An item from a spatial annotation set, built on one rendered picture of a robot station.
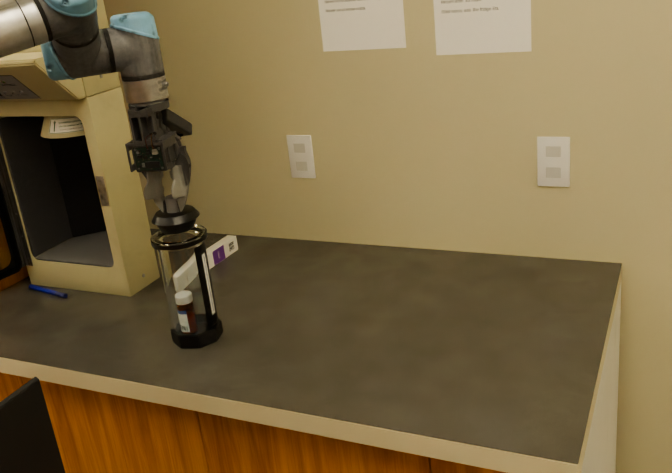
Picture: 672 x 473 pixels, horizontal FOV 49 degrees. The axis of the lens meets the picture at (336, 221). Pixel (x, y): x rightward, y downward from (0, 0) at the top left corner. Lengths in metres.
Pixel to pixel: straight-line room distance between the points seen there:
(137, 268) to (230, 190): 0.40
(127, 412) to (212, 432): 0.20
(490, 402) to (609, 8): 0.83
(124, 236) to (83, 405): 0.39
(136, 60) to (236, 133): 0.71
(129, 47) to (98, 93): 0.39
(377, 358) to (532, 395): 0.29
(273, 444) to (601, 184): 0.89
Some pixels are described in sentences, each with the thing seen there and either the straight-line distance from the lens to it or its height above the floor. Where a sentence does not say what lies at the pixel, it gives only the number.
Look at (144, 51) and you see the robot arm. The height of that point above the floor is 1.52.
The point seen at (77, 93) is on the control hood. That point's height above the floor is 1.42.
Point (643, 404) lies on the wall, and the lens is 1.95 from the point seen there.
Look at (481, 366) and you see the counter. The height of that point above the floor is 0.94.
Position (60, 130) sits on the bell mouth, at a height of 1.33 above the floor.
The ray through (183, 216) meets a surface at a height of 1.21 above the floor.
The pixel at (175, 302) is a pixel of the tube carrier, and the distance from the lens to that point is 1.47.
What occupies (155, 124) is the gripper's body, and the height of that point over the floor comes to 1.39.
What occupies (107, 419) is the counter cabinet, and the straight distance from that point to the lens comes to 1.61.
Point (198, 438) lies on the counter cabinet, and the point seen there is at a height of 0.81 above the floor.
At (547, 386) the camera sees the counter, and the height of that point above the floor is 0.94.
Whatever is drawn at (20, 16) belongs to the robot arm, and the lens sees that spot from 1.20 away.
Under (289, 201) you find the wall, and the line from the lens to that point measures 1.97.
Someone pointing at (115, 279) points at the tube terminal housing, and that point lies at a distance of 1.80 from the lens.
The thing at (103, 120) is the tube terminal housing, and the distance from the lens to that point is 1.70.
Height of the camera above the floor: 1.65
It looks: 20 degrees down
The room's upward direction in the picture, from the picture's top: 6 degrees counter-clockwise
